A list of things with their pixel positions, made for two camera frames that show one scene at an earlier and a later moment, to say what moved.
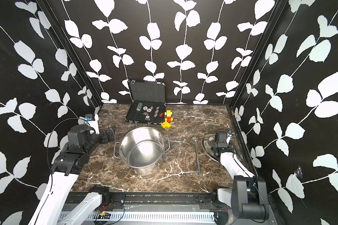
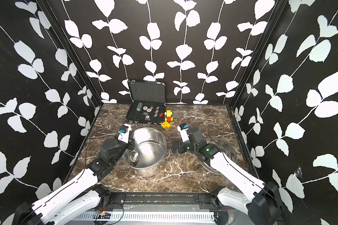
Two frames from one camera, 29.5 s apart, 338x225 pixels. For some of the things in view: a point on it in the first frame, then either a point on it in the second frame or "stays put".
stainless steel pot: x=142 y=149 stays put
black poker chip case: x=148 y=104 stays put
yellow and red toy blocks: x=168 y=113 stays put
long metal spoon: x=198 y=164 → x=134 y=155
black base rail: x=206 y=199 stays put
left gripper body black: x=103 y=138 → x=129 y=145
